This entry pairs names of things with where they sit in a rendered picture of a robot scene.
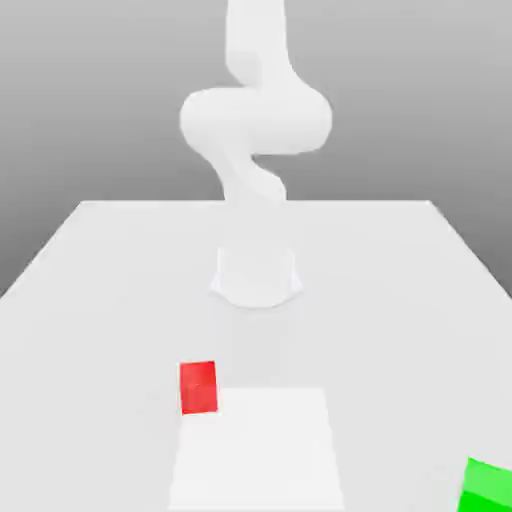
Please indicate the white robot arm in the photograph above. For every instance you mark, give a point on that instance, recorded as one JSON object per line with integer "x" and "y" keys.
{"x": 256, "y": 120}

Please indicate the small red cube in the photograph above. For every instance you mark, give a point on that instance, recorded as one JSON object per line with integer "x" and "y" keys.
{"x": 198, "y": 387}

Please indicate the small green cube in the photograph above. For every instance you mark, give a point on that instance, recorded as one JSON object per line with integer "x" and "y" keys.
{"x": 486, "y": 486}

